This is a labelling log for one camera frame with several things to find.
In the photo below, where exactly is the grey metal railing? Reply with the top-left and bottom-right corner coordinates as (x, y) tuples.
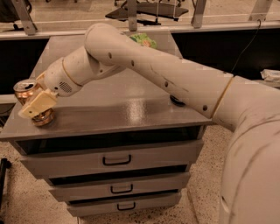
(0, 0), (280, 40)

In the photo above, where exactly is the green rice chip bag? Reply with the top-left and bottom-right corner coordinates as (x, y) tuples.
(129, 33), (157, 49)

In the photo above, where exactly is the orange soda can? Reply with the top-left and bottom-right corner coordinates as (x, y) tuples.
(13, 79), (57, 127)

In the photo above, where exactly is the middle grey drawer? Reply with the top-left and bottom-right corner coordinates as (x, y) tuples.
(49, 171), (190, 202)

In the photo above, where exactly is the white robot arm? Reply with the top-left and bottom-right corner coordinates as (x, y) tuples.
(19, 24), (280, 224)

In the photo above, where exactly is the top grey drawer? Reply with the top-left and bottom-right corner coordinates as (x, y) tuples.
(21, 139), (203, 179)

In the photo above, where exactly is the blue soda can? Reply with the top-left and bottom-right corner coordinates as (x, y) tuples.
(170, 95), (185, 107)

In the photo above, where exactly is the grey drawer cabinet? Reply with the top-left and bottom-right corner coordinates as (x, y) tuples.
(0, 30), (215, 218)

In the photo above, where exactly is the grey drawer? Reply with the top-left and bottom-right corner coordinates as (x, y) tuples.
(21, 139), (203, 179)
(67, 191), (181, 217)
(49, 171), (190, 202)

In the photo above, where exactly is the bottom grey drawer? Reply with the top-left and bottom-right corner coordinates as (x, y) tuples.
(67, 191), (181, 217)

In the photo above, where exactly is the black cable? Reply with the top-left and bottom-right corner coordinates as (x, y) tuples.
(230, 18), (263, 74)

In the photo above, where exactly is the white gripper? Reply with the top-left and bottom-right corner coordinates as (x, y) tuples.
(18, 59), (79, 118)

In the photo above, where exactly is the black object at left edge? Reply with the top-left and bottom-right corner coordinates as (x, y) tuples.
(0, 158), (11, 208)

